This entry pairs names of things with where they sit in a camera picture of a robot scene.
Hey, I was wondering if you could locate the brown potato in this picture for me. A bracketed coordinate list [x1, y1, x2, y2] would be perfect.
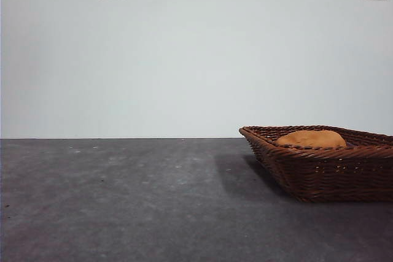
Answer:
[275, 130, 348, 149]

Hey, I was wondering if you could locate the brown woven wicker basket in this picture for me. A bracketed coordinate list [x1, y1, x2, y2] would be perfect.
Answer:
[238, 125, 393, 204]

